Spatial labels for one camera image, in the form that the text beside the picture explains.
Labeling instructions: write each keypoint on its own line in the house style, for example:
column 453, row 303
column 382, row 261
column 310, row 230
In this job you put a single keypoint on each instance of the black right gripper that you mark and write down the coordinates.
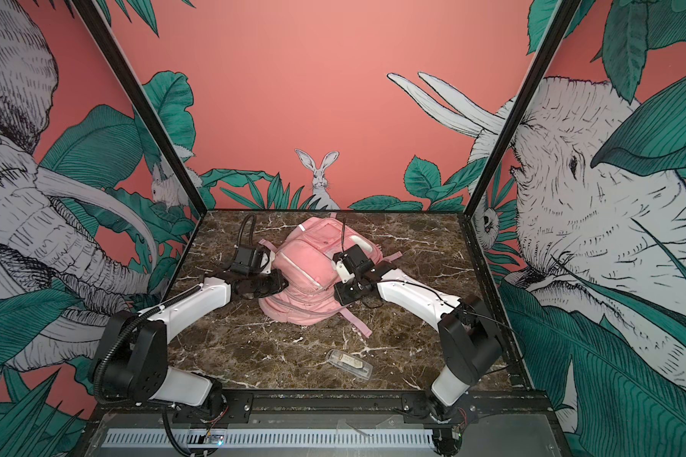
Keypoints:
column 343, row 295

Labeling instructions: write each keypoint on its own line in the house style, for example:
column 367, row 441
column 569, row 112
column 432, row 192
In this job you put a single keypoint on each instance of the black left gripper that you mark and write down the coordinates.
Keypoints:
column 279, row 285

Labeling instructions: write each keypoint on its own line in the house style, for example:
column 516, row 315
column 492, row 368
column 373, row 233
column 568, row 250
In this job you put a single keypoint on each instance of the pink student backpack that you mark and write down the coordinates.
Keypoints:
column 305, row 259

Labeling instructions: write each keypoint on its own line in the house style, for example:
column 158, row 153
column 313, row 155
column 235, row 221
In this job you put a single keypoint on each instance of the clear plastic eraser box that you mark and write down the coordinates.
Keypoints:
column 350, row 364

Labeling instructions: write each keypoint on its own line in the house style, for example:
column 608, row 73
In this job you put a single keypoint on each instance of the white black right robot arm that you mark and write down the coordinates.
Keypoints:
column 471, row 339

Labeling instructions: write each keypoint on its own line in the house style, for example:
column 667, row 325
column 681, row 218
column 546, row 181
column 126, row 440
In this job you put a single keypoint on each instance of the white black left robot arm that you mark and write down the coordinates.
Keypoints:
column 131, row 364

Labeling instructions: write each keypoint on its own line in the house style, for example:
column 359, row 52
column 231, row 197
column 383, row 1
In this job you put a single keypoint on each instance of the white ventilation grille strip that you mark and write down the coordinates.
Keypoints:
column 245, row 438

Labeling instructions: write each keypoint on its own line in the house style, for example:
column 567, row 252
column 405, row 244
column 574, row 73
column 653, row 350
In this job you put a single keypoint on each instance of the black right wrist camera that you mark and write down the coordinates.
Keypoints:
column 352, row 263

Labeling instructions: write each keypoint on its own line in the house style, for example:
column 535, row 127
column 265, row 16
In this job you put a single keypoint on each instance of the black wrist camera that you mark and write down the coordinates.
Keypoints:
column 249, row 261
column 352, row 263

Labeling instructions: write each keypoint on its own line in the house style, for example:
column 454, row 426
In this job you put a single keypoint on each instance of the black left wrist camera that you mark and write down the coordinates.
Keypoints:
column 249, row 261

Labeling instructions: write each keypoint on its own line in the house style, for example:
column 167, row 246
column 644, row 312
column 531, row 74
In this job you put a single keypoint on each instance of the black front mounting rail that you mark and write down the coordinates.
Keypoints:
column 414, row 406

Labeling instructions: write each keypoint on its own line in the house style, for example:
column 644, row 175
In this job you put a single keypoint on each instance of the black left corner frame post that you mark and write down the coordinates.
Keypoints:
column 96, row 24

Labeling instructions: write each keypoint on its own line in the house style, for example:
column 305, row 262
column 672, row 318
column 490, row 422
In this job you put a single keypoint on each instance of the black corner frame post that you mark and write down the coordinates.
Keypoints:
column 560, row 22
column 96, row 24

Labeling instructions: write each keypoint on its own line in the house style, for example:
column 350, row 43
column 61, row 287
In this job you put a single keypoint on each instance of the black right corner frame post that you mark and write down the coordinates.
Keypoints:
column 560, row 22

